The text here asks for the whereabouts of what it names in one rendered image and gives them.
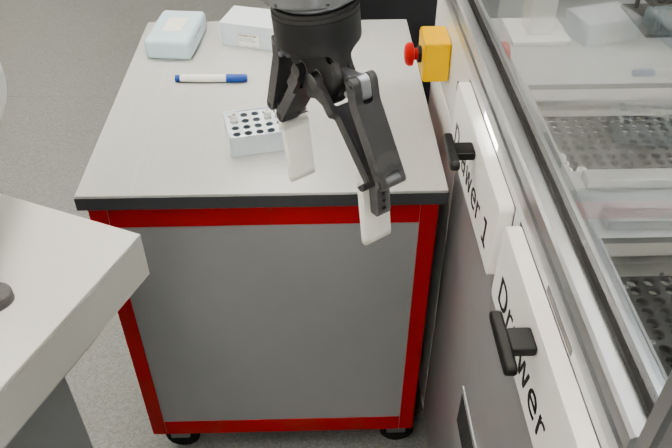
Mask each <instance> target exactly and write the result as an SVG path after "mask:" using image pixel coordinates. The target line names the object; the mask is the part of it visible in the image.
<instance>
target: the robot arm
mask: <svg viewBox="0 0 672 448"><path fill-rule="evenodd" d="M262 1H263V2H264V3H265V4H267V5H268V6H270V7H271V8H270V12H271V19H272V26H273V32H274V35H272V36H271V43H272V53H273V56H272V64H271V71H270V79H269V87H268V95H267V106H268V107H269V109H270V110H273V109H275V110H276V115H277V118H278V120H279V121H280V122H282V123H281V130H282V137H283V143H284V150H285V156H286V162H287V169H288V175H289V180H290V181H291V182H294V181H296V180H299V179H301V178H303V177H306V176H308V175H310V174H312V173H315V164H314V157H313V149H312V141H311V133H310V126H309V118H308V116H307V115H305V114H304V115H301V114H303V113H306V112H308V110H307V111H306V109H307V108H306V106H307V104H308V102H309V100H310V98H314V99H316V100H317V101H318V102H319V103H320V104H321V105H322V106H323V109H324V111H325V113H326V115H327V117H328V118H330V119H333V120H335V122H336V124H337V126H338V129H339V131H340V133H341V135H342V137H343V139H344V141H345V144H346V146H347V148H348V150H349V152H350V154H351V156H352V159H353V161H354V163H355V165H356V167H357V169H358V171H359V174H360V176H361V178H362V180H359V181H358V182H357V192H358V204H359V215H360V226H361V238H362V243H363V244H364V245H368V244H370V243H372V242H374V241H376V240H378V239H380V238H382V237H384V236H386V235H388V234H390V233H391V223H390V208H391V205H390V188H391V187H393V186H395V185H397V184H400V183H402V182H404V181H405V180H406V175H405V172H404V168H403V165H402V162H401V159H400V156H399V153H398V150H397V147H396V144H395V141H394V138H393V135H392V132H391V129H390V126H389V123H388V119H387V116H386V113H385V110H384V107H383V104H382V101H381V98H380V91H379V83H378V77H377V74H376V72H375V71H374V70H369V71H366V72H364V73H361V72H358V71H356V70H355V67H354V64H353V60H352V56H351V52H352V50H353V48H354V47H355V45H356V44H357V43H358V41H359V40H360V38H361V35H362V26H361V12H360V0H262ZM345 98H348V102H346V103H344V104H341V105H338V106H336V105H334V104H336V103H338V102H341V101H343V100H344V99H345ZM6 103H7V82H6V77H5V73H4V70H3V67H2V64H1V62H0V124H1V121H2V119H3V116H4V113H5V109H6ZM298 115H301V116H299V117H298ZM14 299H15V295H14V293H13V290H12V288H11V286H9V285H8V284H7V283H3V282H0V312H1V311H2V310H4V309H6V308H7V307H9V306H10V305H11V304H12V303H13V301H14Z"/></svg>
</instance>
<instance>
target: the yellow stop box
mask: <svg viewBox="0 0 672 448"><path fill-rule="evenodd" d="M419 32H420V35H419V45H417V48H418V60H416V61H417V63H418V66H419V70H420V74H421V78H422V81H424V82H445V81H447V80H448V74H449V65H450V57H451V48H452V44H451V41H450V39H449V36H448V33H447V30H446V27H445V26H422V27H421V28H420V31H419Z"/></svg>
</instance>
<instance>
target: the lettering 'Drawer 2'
mask: <svg viewBox="0 0 672 448"><path fill-rule="evenodd" d="M503 284H504V288H505V293H506V301H505V306H504V308H502V306H501V303H500V295H501V291H502V286H503ZM507 301H508V297H507V289H506V285H505V281H504V278H503V276H502V281H501V285H500V290H499V295H498V302H499V305H500V309H501V311H502V313H505V311H506V308H507ZM509 318H511V321H512V322H513V318H512V315H511V314H510V309H509V311H508V316H507V320H506V328H507V325H508V321H509ZM520 364H521V356H519V363H518V373H519V374H520V372H521V371H522V369H523V367H524V369H523V376H522V387H523V388H524V386H525V385H526V383H527V381H528V380H529V378H530V376H529V374H528V375H527V377H526V378H525V380H524V376H525V368H526V363H525V360H524V361H523V363H522V365H521V367H520ZM531 393H532V394H533V396H534V400H535V407H534V404H533V401H532V397H531ZM529 400H531V404H532V407H533V411H534V414H536V410H537V401H536V396H535V393H534V390H533V389H532V388H530V389H529V391H528V398H527V401H528V409H529V413H530V416H531V419H532V421H533V419H534V418H533V416H532V413H531V410H530V404H529ZM541 419H542V417H541V414H540V415H539V419H538V422H537V425H536V428H535V434H536V435H537V432H538V429H539V426H540V424H541V425H542V427H543V431H545V426H544V424H543V422H542V421H541Z"/></svg>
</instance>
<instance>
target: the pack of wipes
mask: <svg viewBox="0 0 672 448"><path fill-rule="evenodd" d="M206 29H207V24H206V16H205V14H204V13H203V12H201V11H173V10H165V11H163V12H162V14H161V16H160V17H159V19H158V20H157V22H156V23H155V25H154V26H153V28H152V29H151V31H150V32H149V34H148V35H147V37H146V39H145V40H144V45H145V51H146V55H147V56H148V57H149V58H158V59H183V60H188V59H191V58H192V56H193V54H194V52H195V50H196V48H197V46H198V44H199V42H200V40H201V38H202V36H203V34H204V32H205V30H206Z"/></svg>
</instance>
